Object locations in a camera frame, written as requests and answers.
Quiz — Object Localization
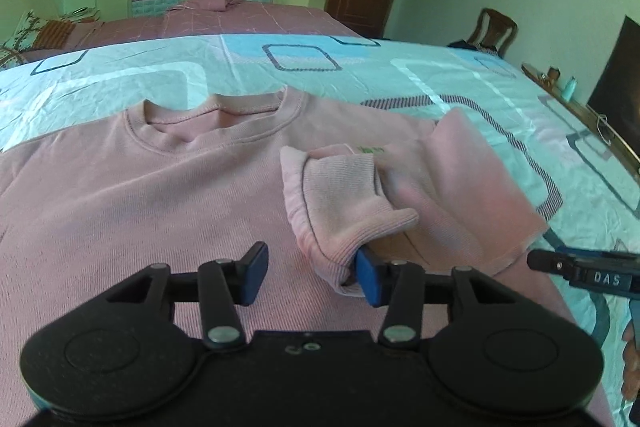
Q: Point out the wooden side table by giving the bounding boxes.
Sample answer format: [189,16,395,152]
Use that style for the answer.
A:
[521,63,639,182]

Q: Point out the teal bottle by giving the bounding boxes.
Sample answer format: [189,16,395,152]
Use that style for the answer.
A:
[561,77,577,102]

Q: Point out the white patterned pillow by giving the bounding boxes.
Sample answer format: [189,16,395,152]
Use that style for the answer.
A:
[0,10,43,70]

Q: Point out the black television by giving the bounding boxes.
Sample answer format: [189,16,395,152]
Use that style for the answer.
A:
[587,15,640,154]

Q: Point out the light blue patterned bedsheet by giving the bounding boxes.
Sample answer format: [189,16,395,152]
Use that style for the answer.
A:
[0,31,640,427]

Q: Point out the pink sweatshirt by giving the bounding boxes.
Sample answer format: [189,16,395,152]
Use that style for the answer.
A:
[0,86,616,427]

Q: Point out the pink checked bed cover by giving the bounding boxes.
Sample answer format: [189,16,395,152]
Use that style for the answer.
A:
[23,1,357,62]

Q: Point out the folded pink blanket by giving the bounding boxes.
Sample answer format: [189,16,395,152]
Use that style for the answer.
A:
[168,0,244,12]

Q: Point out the orange striped pillow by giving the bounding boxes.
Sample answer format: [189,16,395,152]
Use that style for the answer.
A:
[32,20,75,50]

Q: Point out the wooden chair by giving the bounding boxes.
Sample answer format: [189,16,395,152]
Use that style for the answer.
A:
[448,8,518,58]

